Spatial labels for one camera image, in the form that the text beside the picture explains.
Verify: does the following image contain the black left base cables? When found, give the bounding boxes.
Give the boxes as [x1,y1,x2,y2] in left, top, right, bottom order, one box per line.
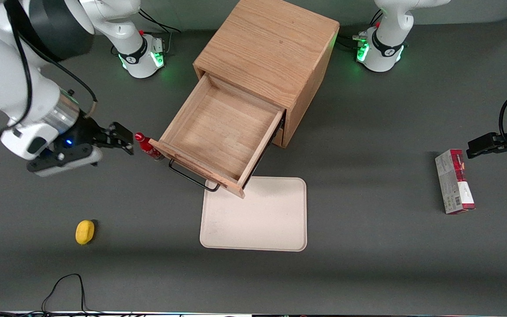
[336,9,384,52]

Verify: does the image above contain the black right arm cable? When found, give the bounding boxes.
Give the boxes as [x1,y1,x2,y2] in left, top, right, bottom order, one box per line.
[0,0,99,135]

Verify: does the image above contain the black right base cables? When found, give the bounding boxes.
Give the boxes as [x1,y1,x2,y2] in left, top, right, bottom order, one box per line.
[111,8,182,57]

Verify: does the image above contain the yellow lemon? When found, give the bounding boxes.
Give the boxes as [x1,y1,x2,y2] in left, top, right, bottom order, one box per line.
[75,219,96,246]

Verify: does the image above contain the red cola bottle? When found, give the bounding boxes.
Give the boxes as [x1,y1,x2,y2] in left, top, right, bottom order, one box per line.
[134,132,163,162]

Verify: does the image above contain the grey red carton box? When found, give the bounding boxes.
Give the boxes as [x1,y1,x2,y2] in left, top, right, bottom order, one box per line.
[434,148,476,215]

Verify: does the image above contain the wooden drawer cabinet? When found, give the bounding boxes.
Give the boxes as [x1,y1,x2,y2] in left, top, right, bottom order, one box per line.
[193,0,340,149]

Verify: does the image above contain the black base cables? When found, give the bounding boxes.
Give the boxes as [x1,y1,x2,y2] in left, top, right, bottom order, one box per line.
[111,8,182,57]
[336,9,384,52]

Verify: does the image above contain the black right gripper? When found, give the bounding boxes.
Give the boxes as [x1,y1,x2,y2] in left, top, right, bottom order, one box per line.
[38,114,135,162]

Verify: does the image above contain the wooden drawer with black handle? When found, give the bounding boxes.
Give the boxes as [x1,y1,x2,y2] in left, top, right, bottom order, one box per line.
[149,72,286,199]
[272,124,286,147]

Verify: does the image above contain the beige plastic tray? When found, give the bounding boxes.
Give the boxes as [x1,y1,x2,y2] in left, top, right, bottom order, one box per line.
[199,176,308,252]

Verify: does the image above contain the black cable on table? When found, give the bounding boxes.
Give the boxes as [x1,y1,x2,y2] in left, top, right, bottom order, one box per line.
[0,273,104,317]

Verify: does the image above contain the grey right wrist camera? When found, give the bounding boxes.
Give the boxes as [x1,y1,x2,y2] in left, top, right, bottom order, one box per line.
[26,144,103,177]

